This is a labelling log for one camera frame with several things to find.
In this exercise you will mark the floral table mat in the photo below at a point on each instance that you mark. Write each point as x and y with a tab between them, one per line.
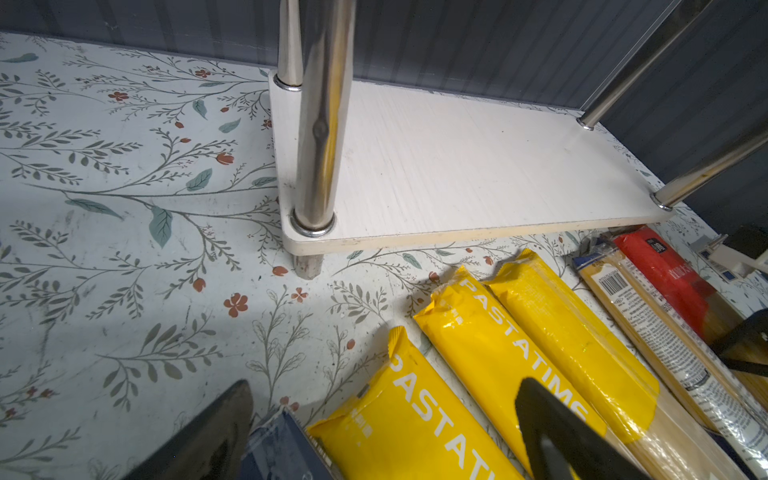
142	265

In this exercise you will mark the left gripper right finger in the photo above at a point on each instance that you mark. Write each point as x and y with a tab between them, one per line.
560	446

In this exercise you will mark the red spaghetti bag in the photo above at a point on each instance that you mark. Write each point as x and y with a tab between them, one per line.
675	280

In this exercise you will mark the yellow Pastatime bag middle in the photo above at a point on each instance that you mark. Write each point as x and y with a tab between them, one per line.
492	355

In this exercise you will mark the yellow pastatime bag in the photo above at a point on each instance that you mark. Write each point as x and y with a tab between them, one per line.
639	411
407	423
492	355

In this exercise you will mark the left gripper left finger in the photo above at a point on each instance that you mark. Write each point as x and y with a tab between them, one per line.
210	446

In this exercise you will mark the blue Barilla spaghetti box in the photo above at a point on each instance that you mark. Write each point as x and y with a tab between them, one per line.
280	449

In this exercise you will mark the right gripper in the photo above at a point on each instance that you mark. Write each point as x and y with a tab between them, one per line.
739	341

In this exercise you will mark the white two-tier shelf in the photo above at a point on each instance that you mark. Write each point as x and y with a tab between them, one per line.
362	165

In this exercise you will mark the clear blue spaghetti bag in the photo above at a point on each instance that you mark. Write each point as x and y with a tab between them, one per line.
695	375

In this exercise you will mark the yellow Pastatime bag right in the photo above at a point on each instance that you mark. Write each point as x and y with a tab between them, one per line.
639	411

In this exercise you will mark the yellow Pastatime bag left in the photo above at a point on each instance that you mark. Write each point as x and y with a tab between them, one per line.
407	423

